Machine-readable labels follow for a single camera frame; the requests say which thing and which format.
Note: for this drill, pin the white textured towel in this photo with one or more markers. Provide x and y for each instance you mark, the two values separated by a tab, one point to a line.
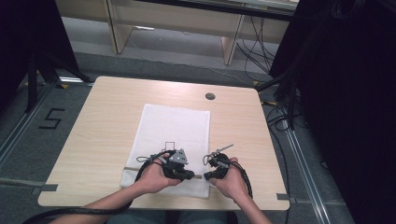
174	124

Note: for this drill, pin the person's left hand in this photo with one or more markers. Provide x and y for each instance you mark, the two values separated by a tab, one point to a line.
152	179

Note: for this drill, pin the light wooden desk frame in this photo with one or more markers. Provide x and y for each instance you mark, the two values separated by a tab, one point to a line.
174	18

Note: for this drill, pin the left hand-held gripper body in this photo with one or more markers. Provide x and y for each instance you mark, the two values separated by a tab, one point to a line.
178	159

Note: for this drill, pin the aluminium floor rail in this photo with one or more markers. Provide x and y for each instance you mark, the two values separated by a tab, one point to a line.
21	126
303	174

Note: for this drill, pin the black curtain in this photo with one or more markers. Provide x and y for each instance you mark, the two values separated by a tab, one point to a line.
348	109
31	37

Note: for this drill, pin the black metal stand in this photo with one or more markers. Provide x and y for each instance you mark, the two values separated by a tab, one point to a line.
32	84
291	99

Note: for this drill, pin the person's right hand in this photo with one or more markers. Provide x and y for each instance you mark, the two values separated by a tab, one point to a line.
232	183

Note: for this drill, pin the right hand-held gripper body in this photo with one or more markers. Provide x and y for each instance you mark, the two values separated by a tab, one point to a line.
220	162

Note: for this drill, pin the grey tape strip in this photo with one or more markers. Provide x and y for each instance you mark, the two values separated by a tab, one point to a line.
45	188
282	196

